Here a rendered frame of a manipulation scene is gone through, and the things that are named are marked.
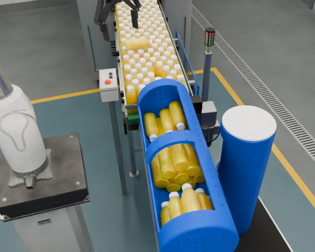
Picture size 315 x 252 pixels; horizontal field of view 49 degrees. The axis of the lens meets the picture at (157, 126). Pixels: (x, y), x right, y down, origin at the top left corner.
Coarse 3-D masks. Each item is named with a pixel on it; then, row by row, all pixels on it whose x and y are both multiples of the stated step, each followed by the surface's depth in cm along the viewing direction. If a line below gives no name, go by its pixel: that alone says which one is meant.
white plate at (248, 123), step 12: (240, 108) 187; (252, 108) 186; (228, 120) 180; (240, 120) 179; (252, 120) 179; (264, 120) 179; (228, 132) 174; (240, 132) 173; (252, 132) 172; (264, 132) 172
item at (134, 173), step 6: (114, 12) 318; (114, 18) 309; (120, 66) 248; (120, 72) 271; (120, 78) 237; (120, 84) 231; (186, 84) 229; (126, 114) 207; (126, 120) 233; (126, 126) 250; (132, 126) 229; (126, 132) 210; (132, 132) 257; (132, 138) 259; (132, 144) 263; (132, 150) 267; (138, 150) 269; (132, 156) 271; (132, 162) 275; (132, 168) 280; (132, 174) 287; (138, 174) 287
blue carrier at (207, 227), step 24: (144, 96) 181; (168, 96) 183; (192, 120) 155; (144, 144) 156; (168, 144) 142; (192, 144) 171; (168, 192) 154; (216, 192) 125; (192, 216) 114; (216, 216) 115; (168, 240) 114; (192, 240) 116; (216, 240) 118
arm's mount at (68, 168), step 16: (48, 144) 161; (64, 144) 161; (80, 144) 173; (0, 160) 154; (64, 160) 153; (80, 160) 153; (0, 176) 147; (64, 176) 147; (80, 176) 146; (0, 192) 141; (16, 192) 141; (32, 192) 140; (48, 192) 140; (64, 192) 140; (80, 192) 143; (0, 208) 136; (16, 208) 139; (32, 208) 142; (48, 208) 144
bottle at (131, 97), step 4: (128, 92) 198; (132, 92) 198; (128, 96) 198; (132, 96) 198; (136, 96) 201; (128, 100) 200; (132, 100) 200; (136, 100) 203; (128, 104) 202; (136, 108) 206; (128, 112) 207; (132, 112) 206
